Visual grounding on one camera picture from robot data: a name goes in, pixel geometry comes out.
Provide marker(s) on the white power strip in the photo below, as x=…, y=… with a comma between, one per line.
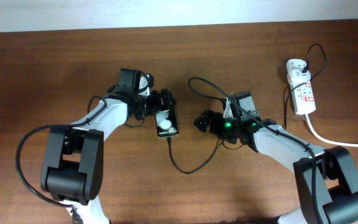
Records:
x=303, y=98

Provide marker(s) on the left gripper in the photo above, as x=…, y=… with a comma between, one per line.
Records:
x=155, y=104

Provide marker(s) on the white USB wall charger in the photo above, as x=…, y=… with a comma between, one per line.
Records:
x=295, y=73

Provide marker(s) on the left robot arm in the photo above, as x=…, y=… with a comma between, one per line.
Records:
x=72, y=171

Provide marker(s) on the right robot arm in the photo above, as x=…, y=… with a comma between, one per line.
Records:
x=326, y=179

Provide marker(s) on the black smartphone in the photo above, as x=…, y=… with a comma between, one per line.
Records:
x=167, y=123

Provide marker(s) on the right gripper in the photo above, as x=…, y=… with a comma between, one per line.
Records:
x=214, y=127

